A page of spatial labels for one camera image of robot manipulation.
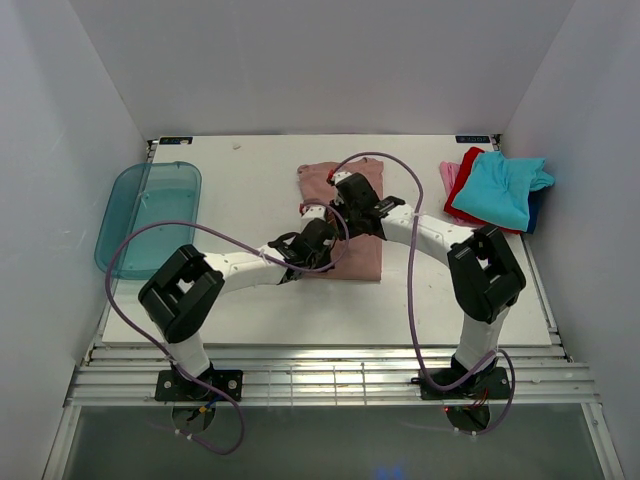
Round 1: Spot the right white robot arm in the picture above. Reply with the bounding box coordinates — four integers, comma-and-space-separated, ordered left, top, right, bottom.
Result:
327, 172, 526, 397

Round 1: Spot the dark blue folded t shirt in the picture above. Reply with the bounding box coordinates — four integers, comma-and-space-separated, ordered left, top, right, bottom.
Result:
525, 189, 545, 234

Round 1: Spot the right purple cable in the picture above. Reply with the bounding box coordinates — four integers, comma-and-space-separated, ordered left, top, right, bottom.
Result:
329, 151, 516, 436

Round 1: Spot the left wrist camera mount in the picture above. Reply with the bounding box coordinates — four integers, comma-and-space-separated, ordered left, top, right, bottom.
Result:
299, 204, 327, 221

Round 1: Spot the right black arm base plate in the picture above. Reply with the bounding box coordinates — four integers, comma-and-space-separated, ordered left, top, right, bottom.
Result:
411, 367, 511, 401

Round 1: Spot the dusty pink t shirt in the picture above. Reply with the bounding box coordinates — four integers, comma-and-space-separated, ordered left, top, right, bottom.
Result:
297, 157, 384, 282

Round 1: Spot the red folded t shirt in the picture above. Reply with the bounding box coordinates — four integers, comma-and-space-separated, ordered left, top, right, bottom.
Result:
452, 147, 529, 234

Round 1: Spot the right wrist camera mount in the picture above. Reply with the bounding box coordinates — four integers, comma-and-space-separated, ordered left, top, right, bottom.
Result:
326, 170, 352, 187

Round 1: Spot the purple cable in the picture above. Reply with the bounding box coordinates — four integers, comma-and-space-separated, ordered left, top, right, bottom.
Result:
106, 204, 351, 455
329, 151, 516, 436

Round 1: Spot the aluminium rail frame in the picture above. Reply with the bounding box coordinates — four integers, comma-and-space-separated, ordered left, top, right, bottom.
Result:
44, 335, 624, 479

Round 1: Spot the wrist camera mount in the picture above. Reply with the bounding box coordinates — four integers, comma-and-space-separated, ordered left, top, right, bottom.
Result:
299, 204, 327, 221
326, 170, 352, 187

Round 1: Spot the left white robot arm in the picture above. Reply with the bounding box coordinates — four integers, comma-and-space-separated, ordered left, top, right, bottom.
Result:
138, 219, 335, 401

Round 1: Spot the light pink folded t shirt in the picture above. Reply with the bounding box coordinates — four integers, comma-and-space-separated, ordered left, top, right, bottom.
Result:
439, 162, 484, 228

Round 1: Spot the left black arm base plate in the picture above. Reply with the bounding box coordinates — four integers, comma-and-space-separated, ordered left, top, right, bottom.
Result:
154, 367, 243, 402

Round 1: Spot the teal plastic tray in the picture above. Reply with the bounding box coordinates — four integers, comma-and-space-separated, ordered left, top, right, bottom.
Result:
94, 161, 202, 280

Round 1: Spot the cyan folded t shirt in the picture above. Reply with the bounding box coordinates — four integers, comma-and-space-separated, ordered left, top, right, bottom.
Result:
446, 148, 555, 233

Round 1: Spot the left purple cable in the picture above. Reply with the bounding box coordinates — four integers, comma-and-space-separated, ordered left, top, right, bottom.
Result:
106, 204, 351, 455

